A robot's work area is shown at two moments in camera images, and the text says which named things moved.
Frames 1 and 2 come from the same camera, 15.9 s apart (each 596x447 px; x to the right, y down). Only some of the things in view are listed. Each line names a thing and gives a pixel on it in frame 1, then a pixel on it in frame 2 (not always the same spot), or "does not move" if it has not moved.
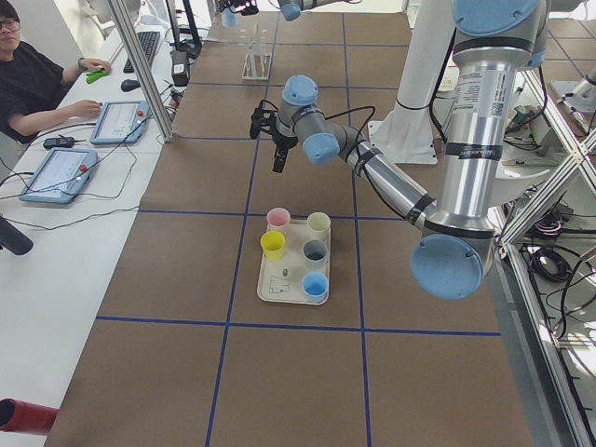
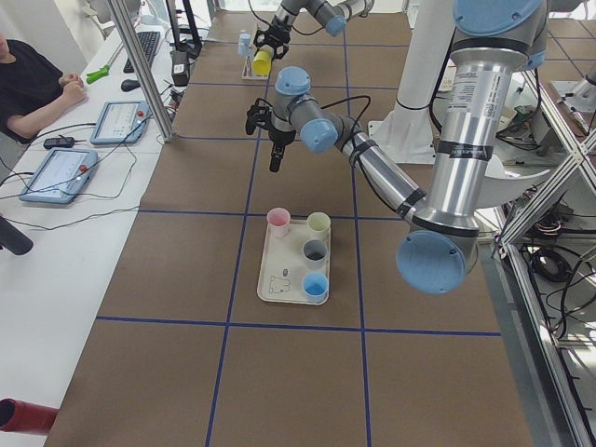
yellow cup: [272, 245] → [263, 60]
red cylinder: [26, 417] does not move
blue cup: [315, 286] does not move
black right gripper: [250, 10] → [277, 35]
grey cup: [315, 251] does not move
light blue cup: [228, 18] → [244, 42]
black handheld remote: [60, 142] does not move
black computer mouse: [129, 84] does not move
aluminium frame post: [142, 65] does not move
